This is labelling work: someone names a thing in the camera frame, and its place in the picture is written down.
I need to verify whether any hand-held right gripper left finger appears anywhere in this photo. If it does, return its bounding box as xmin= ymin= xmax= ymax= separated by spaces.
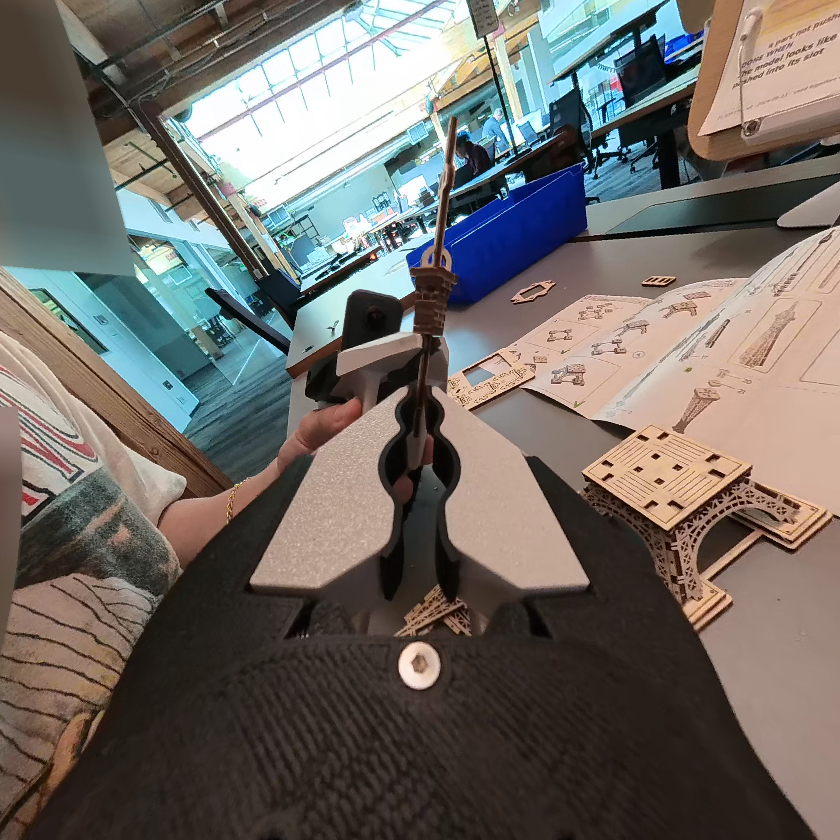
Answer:
xmin=249 ymin=386 xmax=413 ymax=618

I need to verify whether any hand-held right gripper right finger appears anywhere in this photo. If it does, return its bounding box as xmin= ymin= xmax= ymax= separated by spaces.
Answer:
xmin=427 ymin=386 xmax=590 ymax=621

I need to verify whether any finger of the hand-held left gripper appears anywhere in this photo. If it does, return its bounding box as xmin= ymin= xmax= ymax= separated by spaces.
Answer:
xmin=336 ymin=331 xmax=424 ymax=411
xmin=425 ymin=335 xmax=451 ymax=395

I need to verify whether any wooden tower spire piece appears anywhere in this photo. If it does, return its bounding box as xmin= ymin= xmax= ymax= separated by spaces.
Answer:
xmin=408 ymin=117 xmax=459 ymax=460

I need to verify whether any person's left forearm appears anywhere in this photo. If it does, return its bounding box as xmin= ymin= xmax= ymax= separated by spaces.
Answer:
xmin=157 ymin=469 xmax=290 ymax=572

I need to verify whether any dark desk mat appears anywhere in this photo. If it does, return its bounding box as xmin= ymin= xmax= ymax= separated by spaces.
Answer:
xmin=604 ymin=190 xmax=798 ymax=236

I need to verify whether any grey desk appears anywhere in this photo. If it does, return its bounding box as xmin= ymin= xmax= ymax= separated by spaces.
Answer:
xmin=287 ymin=174 xmax=840 ymax=840

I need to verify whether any person's left hand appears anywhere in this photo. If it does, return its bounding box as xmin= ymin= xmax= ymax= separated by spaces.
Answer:
xmin=276 ymin=397 xmax=435 ymax=503

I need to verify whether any wooden cut-out sheet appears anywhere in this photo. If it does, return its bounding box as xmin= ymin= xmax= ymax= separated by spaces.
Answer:
xmin=448 ymin=350 xmax=538 ymax=411

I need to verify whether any wooden lattice tower section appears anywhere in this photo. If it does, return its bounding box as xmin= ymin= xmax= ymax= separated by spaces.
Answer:
xmin=394 ymin=584 xmax=473 ymax=637

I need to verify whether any blue plastic bin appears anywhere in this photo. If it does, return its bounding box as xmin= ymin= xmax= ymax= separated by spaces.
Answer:
xmin=407 ymin=164 xmax=587 ymax=306

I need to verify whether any wooden lattice tower base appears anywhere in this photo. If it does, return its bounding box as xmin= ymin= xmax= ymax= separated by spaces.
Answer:
xmin=581 ymin=424 xmax=833 ymax=631

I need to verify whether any dark sign pole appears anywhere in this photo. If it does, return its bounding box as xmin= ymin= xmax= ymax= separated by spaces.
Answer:
xmin=484 ymin=36 xmax=521 ymax=156

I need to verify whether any wooden panel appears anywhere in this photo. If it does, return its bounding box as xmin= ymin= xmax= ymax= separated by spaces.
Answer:
xmin=0 ymin=266 xmax=231 ymax=500

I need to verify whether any person's printed t-shirt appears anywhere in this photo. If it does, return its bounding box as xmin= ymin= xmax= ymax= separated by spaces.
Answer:
xmin=0 ymin=331 xmax=188 ymax=840

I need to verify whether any paper instruction booklet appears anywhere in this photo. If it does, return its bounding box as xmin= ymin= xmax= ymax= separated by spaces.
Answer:
xmin=518 ymin=226 xmax=840 ymax=460

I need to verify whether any wooden clipboard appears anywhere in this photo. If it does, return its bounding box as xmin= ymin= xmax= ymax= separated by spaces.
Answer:
xmin=686 ymin=0 xmax=840 ymax=161

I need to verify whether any white monitor stand base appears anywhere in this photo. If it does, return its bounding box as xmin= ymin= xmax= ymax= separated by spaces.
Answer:
xmin=777 ymin=197 xmax=840 ymax=229

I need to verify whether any printed instruction sheet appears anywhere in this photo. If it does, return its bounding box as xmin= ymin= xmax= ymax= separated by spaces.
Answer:
xmin=699 ymin=0 xmax=840 ymax=139

